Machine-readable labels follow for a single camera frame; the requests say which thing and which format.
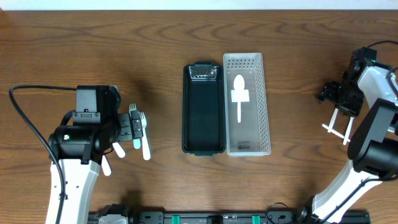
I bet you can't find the mint green plastic fork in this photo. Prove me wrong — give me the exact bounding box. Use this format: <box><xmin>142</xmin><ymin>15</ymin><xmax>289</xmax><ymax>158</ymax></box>
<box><xmin>129</xmin><ymin>103</ymin><xmax>142</xmax><ymax>149</ymax></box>

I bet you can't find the white plastic fork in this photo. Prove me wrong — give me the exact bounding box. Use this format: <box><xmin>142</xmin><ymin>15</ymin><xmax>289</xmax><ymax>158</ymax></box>
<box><xmin>112</xmin><ymin>142</ymin><xmax>126</xmax><ymax>158</ymax></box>
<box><xmin>140</xmin><ymin>112</ymin><xmax>151</xmax><ymax>161</ymax></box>

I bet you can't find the white plastic spoon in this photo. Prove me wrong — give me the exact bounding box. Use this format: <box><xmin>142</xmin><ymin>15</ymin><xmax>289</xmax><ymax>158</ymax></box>
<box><xmin>343</xmin><ymin>117</ymin><xmax>354</xmax><ymax>145</ymax></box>
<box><xmin>322</xmin><ymin>124</ymin><xmax>351</xmax><ymax>142</ymax></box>
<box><xmin>232</xmin><ymin>74</ymin><xmax>247</xmax><ymax>123</ymax></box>
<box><xmin>101</xmin><ymin>154</ymin><xmax>112</xmax><ymax>176</ymax></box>
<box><xmin>327</xmin><ymin>108</ymin><xmax>338</xmax><ymax>133</ymax></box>

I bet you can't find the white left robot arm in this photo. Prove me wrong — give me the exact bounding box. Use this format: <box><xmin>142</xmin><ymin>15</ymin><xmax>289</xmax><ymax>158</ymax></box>
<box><xmin>46</xmin><ymin>110</ymin><xmax>143</xmax><ymax>223</ymax></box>

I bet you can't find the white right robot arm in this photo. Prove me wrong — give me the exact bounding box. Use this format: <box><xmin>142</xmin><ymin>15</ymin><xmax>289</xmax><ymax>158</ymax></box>
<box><xmin>300</xmin><ymin>58</ymin><xmax>397</xmax><ymax>223</ymax></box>

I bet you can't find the dark green plastic basket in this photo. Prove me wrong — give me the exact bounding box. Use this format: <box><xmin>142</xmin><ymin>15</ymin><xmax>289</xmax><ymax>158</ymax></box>
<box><xmin>182</xmin><ymin>61</ymin><xmax>225</xmax><ymax>156</ymax></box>

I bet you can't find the clear white plastic basket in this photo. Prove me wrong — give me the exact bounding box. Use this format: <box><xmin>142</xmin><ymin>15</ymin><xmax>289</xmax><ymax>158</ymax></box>
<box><xmin>223</xmin><ymin>52</ymin><xmax>271</xmax><ymax>157</ymax></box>

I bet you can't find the white label in basket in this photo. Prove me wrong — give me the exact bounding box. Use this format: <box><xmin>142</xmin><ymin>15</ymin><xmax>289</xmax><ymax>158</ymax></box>
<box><xmin>231</xmin><ymin>90</ymin><xmax>250</xmax><ymax>103</ymax></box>

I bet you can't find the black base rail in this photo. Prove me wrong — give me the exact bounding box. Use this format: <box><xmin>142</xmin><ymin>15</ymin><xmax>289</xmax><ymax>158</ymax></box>
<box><xmin>88</xmin><ymin>203</ymin><xmax>371</xmax><ymax>224</ymax></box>

